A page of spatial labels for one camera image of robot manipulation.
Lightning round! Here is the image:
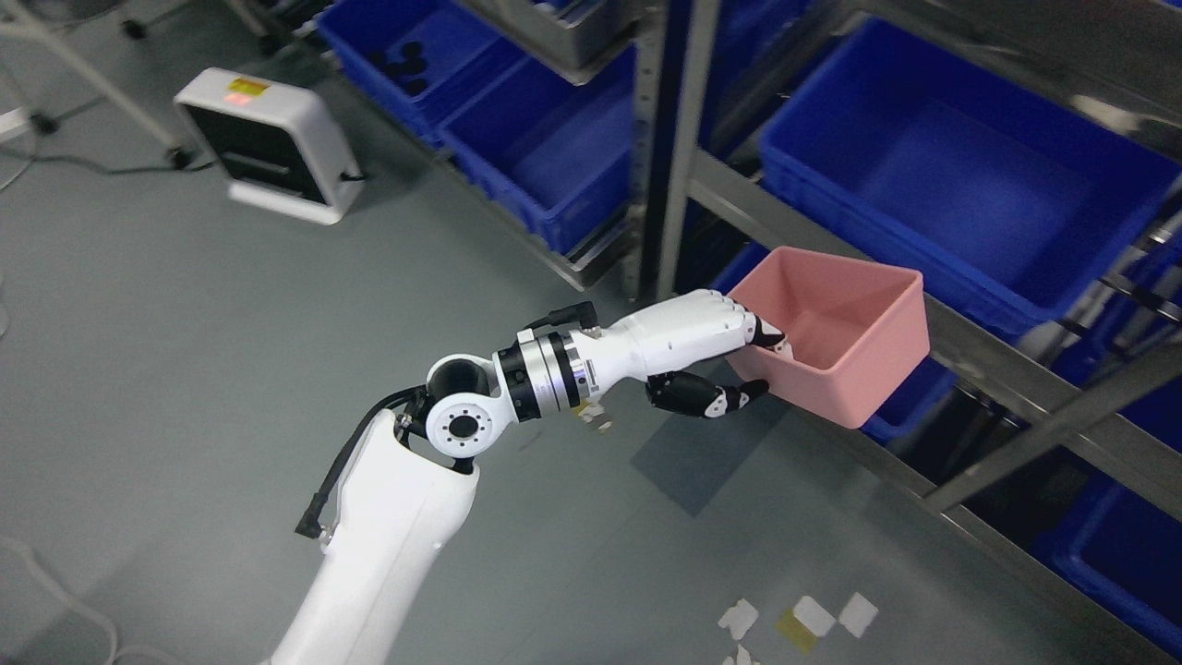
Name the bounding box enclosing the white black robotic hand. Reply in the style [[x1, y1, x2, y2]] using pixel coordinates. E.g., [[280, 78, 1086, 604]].
[[573, 289, 792, 419]]

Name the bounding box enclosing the pink plastic storage box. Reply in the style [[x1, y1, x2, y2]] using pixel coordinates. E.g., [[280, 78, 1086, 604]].
[[726, 245, 931, 430]]

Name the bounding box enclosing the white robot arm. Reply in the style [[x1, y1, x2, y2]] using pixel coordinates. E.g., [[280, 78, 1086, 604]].
[[269, 315, 669, 664]]

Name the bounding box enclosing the far metal shelf rack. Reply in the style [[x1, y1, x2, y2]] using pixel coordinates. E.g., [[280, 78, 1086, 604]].
[[249, 0, 647, 293]]

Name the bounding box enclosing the large blue shelf bin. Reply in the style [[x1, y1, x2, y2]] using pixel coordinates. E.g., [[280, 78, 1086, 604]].
[[759, 18, 1178, 338]]

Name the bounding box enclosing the white box device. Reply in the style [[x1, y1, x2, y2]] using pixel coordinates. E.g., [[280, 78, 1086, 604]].
[[174, 67, 366, 226]]

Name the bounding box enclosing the far blue bin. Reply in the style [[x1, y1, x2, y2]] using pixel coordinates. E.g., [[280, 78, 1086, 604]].
[[314, 1, 526, 149]]

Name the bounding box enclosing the bottom right blue bin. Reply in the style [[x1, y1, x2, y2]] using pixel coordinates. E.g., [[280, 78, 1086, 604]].
[[1031, 476, 1181, 659]]

